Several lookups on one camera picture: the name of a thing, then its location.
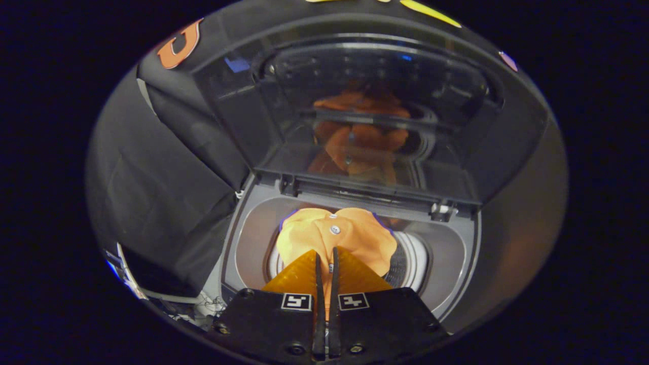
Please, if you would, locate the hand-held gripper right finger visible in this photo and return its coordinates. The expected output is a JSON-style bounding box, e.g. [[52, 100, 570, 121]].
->
[[327, 247, 451, 360]]

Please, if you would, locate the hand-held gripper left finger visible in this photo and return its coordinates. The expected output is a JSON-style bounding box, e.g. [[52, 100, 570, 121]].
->
[[205, 248, 326, 361]]

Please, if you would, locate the orange polo shirt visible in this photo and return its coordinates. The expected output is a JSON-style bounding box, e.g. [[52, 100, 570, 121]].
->
[[276, 207, 399, 320]]

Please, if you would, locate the dark washing machine lid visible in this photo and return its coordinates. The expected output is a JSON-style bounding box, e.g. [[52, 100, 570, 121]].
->
[[193, 14, 551, 224]]

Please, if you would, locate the black backdrop cloth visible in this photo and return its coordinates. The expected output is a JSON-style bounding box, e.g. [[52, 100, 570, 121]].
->
[[85, 0, 553, 300]]

